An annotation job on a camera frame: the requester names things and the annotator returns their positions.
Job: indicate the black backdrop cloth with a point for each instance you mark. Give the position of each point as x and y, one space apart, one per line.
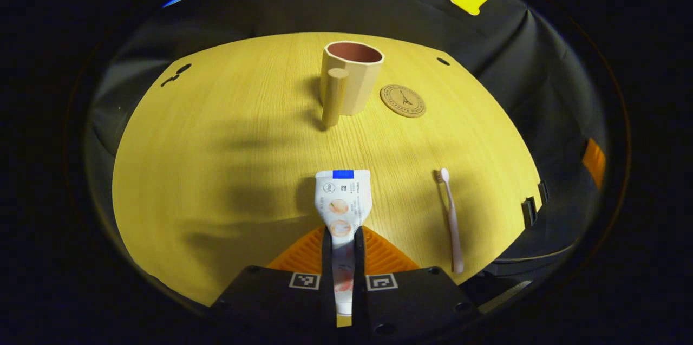
270 9

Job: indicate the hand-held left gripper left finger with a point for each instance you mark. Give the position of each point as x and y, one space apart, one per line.
327 264

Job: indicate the black desk edge bracket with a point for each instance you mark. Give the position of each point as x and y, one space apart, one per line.
529 212
543 191

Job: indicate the wooden desktop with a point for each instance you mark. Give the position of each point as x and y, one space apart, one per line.
216 144

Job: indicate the white toothpaste tube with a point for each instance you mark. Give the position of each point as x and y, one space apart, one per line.
342 199

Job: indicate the beige cup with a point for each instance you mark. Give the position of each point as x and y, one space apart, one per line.
354 85

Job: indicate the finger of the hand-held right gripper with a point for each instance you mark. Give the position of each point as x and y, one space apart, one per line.
594 163

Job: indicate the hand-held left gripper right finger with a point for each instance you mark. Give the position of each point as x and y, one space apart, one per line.
359 264

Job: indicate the round cork coaster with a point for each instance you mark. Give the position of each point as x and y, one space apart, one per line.
403 101

